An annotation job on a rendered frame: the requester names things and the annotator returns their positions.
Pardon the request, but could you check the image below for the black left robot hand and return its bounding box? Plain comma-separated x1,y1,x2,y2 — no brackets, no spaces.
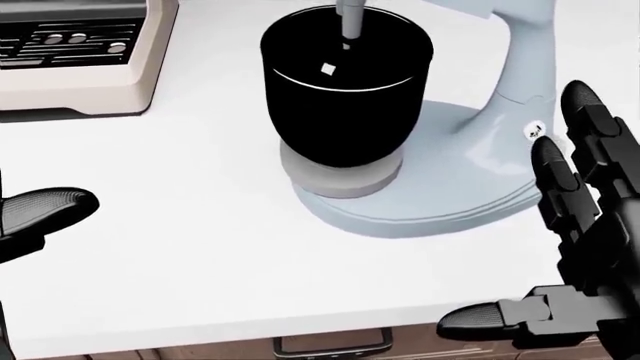
0,168,101,265

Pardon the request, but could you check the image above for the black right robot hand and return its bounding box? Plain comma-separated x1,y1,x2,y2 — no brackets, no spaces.
436,79,640,360

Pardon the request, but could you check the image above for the light blue stand mixer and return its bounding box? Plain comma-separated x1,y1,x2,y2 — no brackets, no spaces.
280,0,569,240

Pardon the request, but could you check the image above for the grey mixer beater shaft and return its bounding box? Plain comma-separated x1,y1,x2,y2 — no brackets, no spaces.
335,0,366,51

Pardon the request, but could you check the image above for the beige toaster oven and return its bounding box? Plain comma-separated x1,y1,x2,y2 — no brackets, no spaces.
0,0,179,116

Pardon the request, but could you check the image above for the black mixing bowl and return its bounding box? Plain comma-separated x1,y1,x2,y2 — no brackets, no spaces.
259,6,434,169

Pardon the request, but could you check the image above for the brown wooden drawer front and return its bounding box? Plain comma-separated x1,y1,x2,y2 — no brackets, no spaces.
85,320,614,360

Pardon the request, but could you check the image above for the grey metal drawer handle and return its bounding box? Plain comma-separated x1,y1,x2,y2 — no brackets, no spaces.
272,327,394,358

